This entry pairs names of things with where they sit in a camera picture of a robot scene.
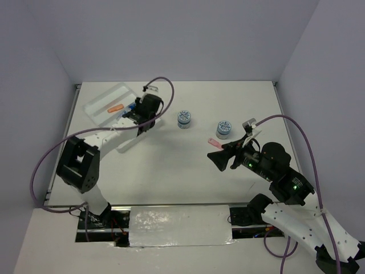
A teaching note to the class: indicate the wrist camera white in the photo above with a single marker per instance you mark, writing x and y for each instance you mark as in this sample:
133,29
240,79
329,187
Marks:
150,89
251,129

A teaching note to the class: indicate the white compartment tray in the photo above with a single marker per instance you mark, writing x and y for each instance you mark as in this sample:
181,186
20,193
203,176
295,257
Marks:
121,111

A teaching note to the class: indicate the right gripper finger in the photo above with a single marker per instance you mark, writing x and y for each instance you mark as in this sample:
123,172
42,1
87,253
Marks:
233,146
221,158

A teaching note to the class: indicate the orange translucent cap case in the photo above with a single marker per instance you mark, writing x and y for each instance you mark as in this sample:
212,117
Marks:
115,108

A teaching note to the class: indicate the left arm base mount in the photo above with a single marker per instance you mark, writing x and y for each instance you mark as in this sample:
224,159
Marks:
116,231

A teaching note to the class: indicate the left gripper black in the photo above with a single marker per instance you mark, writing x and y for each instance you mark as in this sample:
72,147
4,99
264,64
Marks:
138,102

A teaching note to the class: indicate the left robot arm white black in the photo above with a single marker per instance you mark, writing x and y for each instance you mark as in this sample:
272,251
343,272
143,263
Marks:
80,160

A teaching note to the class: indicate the pink translucent cap case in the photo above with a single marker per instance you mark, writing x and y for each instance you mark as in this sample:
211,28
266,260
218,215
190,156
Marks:
215,143

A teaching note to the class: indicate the blue white round jar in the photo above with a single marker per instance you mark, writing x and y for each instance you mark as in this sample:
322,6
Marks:
183,119
223,129

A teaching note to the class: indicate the silver foil covered panel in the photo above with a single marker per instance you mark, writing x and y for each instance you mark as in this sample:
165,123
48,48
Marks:
180,226

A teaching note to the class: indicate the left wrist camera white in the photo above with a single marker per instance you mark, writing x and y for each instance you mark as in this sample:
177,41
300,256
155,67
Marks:
150,89

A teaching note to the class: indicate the clear spray bottle blue cap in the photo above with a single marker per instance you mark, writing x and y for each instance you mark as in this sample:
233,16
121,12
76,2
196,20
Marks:
128,109

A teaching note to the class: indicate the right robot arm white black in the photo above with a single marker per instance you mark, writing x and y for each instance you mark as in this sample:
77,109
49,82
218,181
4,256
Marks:
297,212

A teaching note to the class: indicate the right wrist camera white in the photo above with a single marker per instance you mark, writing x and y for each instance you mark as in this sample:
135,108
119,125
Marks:
251,129

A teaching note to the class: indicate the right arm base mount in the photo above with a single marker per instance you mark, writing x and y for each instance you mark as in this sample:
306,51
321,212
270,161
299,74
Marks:
244,227

